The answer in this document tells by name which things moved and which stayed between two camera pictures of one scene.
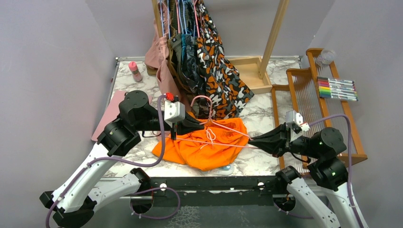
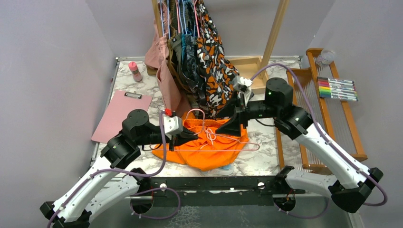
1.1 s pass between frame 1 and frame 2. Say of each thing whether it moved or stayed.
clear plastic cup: stayed
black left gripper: moved
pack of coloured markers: stayed
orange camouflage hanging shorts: stayed
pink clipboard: stayed
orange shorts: stayed
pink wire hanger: moved
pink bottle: stayed
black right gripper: moved
